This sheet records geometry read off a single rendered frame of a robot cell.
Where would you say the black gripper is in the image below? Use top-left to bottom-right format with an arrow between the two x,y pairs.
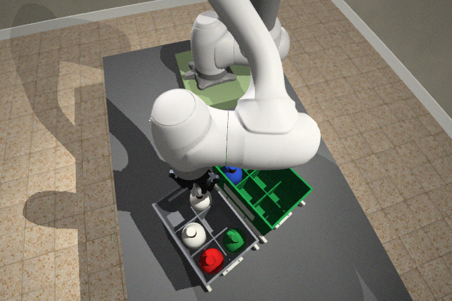
169,169 -> 220,198

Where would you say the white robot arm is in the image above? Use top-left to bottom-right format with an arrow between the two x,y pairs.
149,0 -> 321,180

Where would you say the white bottle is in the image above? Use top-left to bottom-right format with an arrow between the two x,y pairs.
190,187 -> 212,214
181,223 -> 207,250

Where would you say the green crate with dividers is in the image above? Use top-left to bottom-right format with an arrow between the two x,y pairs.
213,166 -> 313,236

